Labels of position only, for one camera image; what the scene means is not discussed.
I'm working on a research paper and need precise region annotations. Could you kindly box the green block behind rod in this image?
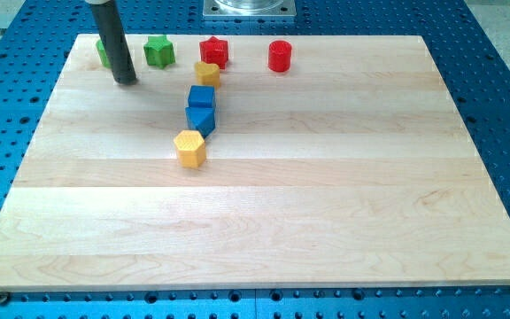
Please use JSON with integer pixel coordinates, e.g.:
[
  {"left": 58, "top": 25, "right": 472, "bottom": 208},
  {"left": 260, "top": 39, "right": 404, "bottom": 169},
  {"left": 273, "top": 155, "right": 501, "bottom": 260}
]
[{"left": 96, "top": 39, "right": 111, "bottom": 68}]

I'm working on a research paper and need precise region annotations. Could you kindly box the red cylinder block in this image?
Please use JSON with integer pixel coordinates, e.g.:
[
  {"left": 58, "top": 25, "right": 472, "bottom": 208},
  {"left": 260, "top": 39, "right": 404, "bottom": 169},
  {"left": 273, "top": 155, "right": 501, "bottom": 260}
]
[{"left": 267, "top": 40, "right": 292, "bottom": 73}]

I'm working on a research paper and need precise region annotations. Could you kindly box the red star block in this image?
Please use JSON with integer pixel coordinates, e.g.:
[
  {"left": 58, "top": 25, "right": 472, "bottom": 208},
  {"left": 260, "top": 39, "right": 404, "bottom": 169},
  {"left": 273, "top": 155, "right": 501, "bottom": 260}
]
[{"left": 199, "top": 36, "right": 229, "bottom": 69}]

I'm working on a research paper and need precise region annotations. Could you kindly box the yellow heart block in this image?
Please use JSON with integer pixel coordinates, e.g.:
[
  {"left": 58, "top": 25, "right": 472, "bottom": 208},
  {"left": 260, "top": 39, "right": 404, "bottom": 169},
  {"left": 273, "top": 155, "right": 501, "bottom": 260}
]
[{"left": 194, "top": 61, "right": 220, "bottom": 89}]

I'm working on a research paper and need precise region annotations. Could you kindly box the blue cube block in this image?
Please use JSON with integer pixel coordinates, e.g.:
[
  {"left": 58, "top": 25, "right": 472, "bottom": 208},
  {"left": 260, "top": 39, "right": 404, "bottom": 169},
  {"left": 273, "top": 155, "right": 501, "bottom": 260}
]
[{"left": 188, "top": 85, "right": 216, "bottom": 108}]

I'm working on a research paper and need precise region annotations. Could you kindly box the yellow hexagon block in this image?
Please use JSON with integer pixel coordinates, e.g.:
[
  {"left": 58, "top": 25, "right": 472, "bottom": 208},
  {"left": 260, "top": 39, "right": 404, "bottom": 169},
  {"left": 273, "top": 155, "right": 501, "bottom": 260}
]
[{"left": 174, "top": 130, "right": 206, "bottom": 168}]

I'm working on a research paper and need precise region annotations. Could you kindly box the green star block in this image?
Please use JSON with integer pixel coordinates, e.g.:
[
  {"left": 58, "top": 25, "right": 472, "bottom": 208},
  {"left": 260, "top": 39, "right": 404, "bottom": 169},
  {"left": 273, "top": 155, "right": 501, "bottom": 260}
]
[{"left": 143, "top": 35, "right": 176, "bottom": 69}]

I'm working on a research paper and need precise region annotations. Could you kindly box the blue triangular block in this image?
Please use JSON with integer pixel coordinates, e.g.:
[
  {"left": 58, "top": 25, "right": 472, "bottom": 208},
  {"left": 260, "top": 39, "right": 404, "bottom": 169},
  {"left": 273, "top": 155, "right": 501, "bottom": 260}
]
[{"left": 185, "top": 107, "right": 215, "bottom": 138}]

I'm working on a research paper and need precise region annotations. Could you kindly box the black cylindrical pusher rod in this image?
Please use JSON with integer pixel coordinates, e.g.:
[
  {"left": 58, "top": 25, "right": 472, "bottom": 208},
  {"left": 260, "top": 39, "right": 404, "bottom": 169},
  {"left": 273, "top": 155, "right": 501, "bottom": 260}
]
[{"left": 86, "top": 0, "right": 137, "bottom": 85}]

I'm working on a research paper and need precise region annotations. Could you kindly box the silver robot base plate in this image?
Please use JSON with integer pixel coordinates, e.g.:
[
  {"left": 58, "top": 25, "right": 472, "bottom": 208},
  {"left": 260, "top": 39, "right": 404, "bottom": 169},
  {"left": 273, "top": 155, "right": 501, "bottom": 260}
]
[{"left": 203, "top": 0, "right": 297, "bottom": 18}]

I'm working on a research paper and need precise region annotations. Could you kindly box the light wooden board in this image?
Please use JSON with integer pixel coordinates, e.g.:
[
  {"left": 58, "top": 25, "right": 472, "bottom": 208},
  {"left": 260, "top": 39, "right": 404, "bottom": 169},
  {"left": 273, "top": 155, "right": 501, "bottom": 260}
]
[{"left": 0, "top": 34, "right": 510, "bottom": 292}]

